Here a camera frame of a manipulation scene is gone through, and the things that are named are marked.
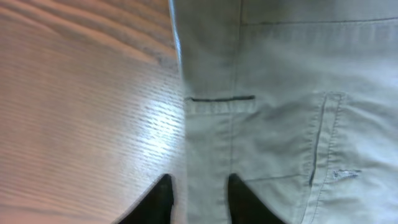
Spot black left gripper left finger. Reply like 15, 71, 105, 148
115, 174, 174, 224

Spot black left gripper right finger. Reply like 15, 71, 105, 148
227, 174, 284, 224

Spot beige khaki shorts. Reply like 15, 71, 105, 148
170, 0, 397, 223

